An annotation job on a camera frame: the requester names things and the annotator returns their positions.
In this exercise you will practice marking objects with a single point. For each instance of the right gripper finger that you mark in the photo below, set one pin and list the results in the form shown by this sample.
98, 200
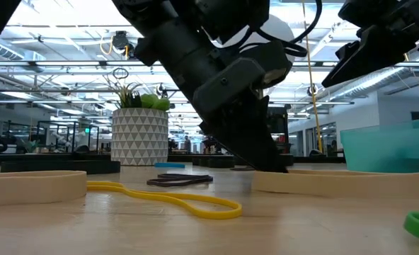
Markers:
372, 53
347, 49

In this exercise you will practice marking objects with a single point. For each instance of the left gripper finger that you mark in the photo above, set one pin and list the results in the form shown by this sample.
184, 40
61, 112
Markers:
248, 141
272, 134

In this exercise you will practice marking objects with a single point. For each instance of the thin yellow rubber band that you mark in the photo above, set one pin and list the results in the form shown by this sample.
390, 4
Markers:
216, 215

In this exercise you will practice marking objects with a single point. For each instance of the small blue rubber band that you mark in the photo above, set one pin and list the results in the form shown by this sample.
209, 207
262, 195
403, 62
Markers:
169, 165

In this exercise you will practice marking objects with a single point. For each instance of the wide tan rubber band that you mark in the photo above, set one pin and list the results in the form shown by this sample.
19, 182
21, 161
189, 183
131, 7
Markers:
337, 186
36, 187

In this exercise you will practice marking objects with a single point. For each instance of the dark brown rubber band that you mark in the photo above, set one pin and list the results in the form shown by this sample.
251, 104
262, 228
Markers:
160, 183

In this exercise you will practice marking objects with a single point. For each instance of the translucent green plastic bin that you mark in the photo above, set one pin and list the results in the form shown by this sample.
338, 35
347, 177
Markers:
390, 148

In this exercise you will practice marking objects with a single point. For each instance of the black monitor screen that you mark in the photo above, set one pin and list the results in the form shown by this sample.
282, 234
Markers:
280, 120

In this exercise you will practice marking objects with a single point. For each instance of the person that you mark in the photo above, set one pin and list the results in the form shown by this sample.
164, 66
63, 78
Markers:
187, 143

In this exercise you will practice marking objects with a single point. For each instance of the white globe table lamp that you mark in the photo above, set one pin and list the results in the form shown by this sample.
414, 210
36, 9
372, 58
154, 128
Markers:
278, 26

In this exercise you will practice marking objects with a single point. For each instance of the succulent in triangle-patterned pot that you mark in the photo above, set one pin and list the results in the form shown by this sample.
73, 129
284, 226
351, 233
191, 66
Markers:
138, 138

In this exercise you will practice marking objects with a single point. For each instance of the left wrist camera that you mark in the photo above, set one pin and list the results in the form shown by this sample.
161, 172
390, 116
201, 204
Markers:
266, 56

